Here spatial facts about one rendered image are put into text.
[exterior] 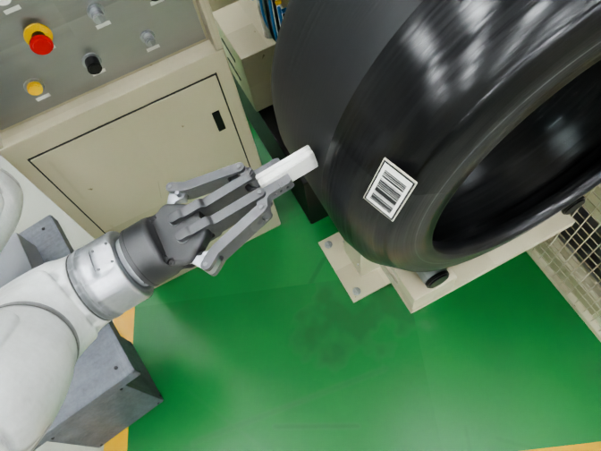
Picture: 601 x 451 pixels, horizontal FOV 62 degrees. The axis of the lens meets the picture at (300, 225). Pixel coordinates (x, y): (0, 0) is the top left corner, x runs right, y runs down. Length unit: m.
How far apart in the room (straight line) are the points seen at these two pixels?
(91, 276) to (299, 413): 1.25
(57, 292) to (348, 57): 0.38
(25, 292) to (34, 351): 0.10
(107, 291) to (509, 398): 1.43
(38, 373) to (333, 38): 0.41
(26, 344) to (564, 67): 0.52
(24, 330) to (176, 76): 0.83
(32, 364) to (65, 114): 0.84
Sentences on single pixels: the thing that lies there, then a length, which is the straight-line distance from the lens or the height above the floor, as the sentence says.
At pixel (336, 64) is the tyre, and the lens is 0.53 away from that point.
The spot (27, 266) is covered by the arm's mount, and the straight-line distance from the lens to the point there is 1.30.
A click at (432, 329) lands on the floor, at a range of 1.80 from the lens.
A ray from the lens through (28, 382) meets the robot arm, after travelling 0.48.
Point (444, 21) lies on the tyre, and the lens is 0.47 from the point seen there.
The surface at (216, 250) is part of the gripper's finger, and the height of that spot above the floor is 1.24.
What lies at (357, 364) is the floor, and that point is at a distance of 1.76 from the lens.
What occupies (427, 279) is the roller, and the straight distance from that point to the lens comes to 0.87.
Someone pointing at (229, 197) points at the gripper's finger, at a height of 1.23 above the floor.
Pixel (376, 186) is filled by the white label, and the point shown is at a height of 1.28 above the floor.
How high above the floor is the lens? 1.72
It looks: 62 degrees down
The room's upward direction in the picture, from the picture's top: 14 degrees counter-clockwise
